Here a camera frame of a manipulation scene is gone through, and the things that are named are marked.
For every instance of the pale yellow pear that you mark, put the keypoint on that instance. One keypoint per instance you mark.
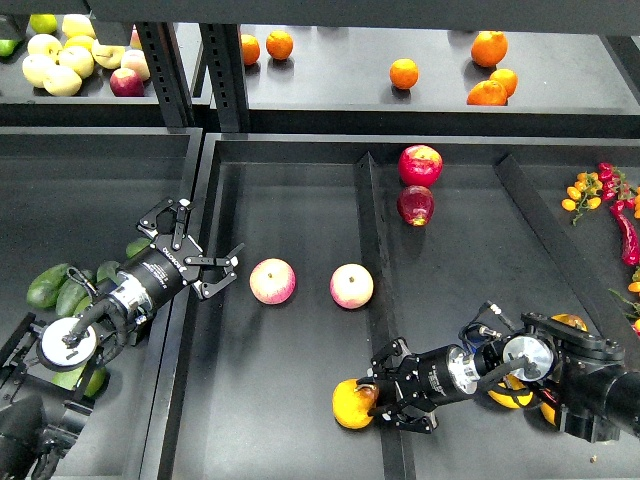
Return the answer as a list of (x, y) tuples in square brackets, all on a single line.
[(79, 59), (34, 68), (61, 80)]

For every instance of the pink apple right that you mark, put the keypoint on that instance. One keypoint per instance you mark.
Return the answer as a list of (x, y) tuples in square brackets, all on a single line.
[(351, 286)]

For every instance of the pale yellow pear front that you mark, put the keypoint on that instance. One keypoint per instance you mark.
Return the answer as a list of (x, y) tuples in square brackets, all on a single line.
[(61, 80)]

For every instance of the pale yellow pear middle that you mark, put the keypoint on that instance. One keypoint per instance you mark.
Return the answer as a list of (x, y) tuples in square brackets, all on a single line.
[(79, 59)]

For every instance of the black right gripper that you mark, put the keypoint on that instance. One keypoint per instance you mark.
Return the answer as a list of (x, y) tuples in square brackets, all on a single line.
[(423, 381)]

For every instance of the bright red apple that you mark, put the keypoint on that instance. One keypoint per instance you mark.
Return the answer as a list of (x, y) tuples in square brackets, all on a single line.
[(420, 165)]

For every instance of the orange small right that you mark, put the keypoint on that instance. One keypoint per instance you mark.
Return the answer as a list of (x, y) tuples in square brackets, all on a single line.
[(507, 78)]

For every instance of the black tray divider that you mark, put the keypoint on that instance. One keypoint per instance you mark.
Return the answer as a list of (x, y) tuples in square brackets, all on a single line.
[(396, 449)]

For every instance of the orange far left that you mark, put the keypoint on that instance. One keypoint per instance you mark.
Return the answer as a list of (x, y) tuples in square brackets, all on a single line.
[(250, 49)]

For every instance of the black left tray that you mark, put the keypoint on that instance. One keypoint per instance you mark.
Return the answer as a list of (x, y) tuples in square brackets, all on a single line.
[(77, 197)]

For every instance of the pink apple left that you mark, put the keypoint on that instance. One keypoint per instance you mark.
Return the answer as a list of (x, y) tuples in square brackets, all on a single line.
[(272, 281)]

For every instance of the green avocado in pile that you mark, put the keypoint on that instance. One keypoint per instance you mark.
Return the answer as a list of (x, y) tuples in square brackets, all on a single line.
[(45, 288)]

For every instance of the orange centre shelf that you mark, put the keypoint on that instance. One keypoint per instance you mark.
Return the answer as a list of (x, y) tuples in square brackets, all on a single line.
[(404, 73)]

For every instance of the pale yellow pear left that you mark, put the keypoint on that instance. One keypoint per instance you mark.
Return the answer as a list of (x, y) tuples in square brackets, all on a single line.
[(34, 68)]

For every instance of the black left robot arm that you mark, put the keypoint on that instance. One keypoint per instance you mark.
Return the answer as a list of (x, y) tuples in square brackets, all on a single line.
[(46, 368)]

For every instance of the orange front right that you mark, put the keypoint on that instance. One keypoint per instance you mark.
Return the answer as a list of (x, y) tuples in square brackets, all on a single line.
[(487, 93)]

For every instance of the red chili pepper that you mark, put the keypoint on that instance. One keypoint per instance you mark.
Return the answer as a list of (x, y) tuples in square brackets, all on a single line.
[(629, 237)]

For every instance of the yellow pear back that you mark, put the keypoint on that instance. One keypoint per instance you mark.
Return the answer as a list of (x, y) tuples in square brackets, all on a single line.
[(571, 320)]

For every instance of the black tray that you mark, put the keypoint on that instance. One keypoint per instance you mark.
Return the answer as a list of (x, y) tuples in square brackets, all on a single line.
[(254, 381), (77, 197)]

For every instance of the dark red apple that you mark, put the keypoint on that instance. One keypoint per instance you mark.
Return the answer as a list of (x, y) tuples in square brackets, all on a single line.
[(415, 205)]

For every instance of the large orange top right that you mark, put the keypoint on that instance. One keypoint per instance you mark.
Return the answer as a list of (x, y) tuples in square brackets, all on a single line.
[(489, 48)]

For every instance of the black shelf post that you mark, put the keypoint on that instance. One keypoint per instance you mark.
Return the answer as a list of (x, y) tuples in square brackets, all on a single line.
[(223, 55)]

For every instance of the red cherry tomato bunch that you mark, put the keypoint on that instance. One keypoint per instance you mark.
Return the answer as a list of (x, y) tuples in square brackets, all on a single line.
[(617, 190)]

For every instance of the green lime on shelf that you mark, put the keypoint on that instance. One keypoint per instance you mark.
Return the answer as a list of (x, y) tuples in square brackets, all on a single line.
[(43, 23)]

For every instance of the light green avocado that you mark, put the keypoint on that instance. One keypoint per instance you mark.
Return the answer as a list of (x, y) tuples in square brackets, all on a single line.
[(97, 382)]

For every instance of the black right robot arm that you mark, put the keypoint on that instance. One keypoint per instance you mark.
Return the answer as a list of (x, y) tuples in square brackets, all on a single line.
[(580, 378)]

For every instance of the pink apple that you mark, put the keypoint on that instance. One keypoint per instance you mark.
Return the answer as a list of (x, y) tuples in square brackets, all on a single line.
[(272, 281), (351, 286)]

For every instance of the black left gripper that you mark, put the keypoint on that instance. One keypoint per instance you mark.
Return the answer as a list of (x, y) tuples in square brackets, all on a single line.
[(157, 273)]

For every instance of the black centre tray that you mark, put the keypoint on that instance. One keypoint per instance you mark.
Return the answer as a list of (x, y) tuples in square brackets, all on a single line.
[(254, 381)]

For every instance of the red apple on shelf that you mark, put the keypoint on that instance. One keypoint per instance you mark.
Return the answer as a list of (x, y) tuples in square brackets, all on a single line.
[(125, 82)]

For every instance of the orange cherry tomato bunch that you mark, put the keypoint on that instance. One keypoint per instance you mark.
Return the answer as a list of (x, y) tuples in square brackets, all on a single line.
[(583, 196)]

